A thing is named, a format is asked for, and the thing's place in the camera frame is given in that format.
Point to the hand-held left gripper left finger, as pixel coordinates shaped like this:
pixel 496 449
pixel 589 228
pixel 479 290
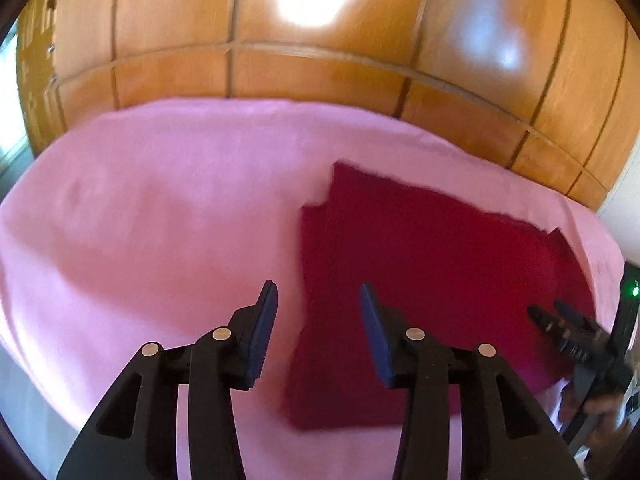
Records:
pixel 262 330

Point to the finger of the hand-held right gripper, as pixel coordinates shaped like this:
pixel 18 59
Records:
pixel 575 317
pixel 550 327

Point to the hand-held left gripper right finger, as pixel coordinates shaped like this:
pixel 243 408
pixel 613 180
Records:
pixel 375 335

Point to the dark red embroidered sweater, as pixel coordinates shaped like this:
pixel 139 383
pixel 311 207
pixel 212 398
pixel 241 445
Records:
pixel 425 260

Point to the person's right hand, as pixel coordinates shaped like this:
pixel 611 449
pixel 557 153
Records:
pixel 602 407

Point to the pink blanket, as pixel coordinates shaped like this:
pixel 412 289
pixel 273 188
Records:
pixel 150 210

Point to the window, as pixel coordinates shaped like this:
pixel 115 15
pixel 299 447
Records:
pixel 10 125

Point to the wooden wardrobe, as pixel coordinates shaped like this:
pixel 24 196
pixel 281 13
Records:
pixel 175 10

